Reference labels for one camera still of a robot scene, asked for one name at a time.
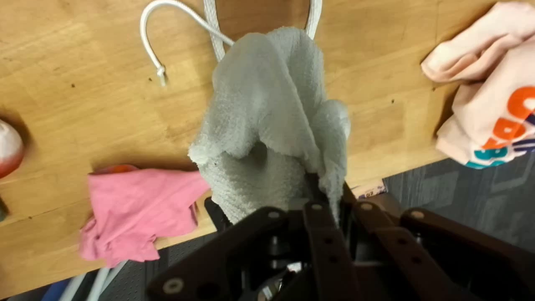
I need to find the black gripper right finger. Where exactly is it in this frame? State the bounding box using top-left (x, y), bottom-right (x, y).
top-left (352, 196), bottom-right (473, 301)

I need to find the red white plush toy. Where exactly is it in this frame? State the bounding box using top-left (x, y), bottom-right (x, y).
top-left (0, 120), bottom-right (23, 179)

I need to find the grey white towel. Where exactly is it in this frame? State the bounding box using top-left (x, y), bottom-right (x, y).
top-left (189, 27), bottom-right (351, 222)

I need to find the pink cloth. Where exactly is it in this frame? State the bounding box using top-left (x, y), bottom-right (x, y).
top-left (80, 167), bottom-right (209, 267)

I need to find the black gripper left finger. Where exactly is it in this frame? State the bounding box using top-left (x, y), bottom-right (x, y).
top-left (289, 202), bottom-right (362, 301)

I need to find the peach printed shirt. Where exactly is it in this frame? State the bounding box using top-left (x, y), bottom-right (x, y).
top-left (421, 2), bottom-right (535, 169)

